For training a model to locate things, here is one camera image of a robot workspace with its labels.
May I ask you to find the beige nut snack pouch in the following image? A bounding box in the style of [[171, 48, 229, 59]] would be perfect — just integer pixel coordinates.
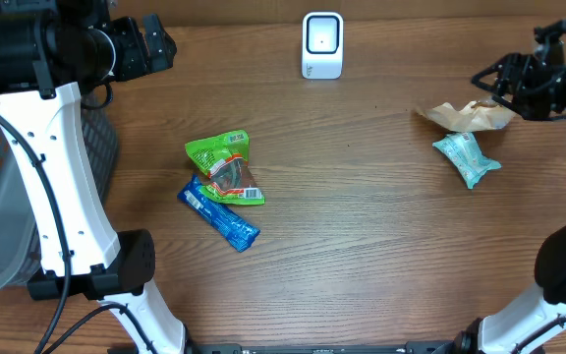
[[415, 99, 516, 133]]

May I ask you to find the green snack pouch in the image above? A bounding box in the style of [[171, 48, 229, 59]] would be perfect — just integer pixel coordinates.
[[185, 130, 265, 206]]

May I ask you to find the blue snack bar wrapper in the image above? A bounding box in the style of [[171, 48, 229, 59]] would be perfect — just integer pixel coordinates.
[[177, 174, 260, 252]]

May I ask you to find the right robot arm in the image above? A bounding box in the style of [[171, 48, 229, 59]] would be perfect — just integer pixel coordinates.
[[437, 20, 566, 354]]

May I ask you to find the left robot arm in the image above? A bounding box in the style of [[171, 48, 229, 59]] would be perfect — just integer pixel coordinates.
[[0, 1, 188, 353]]

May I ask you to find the grey plastic basket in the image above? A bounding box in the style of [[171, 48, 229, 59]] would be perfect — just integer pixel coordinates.
[[0, 83, 121, 289]]

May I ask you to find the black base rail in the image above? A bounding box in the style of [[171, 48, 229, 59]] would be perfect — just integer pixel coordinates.
[[107, 341, 545, 354]]

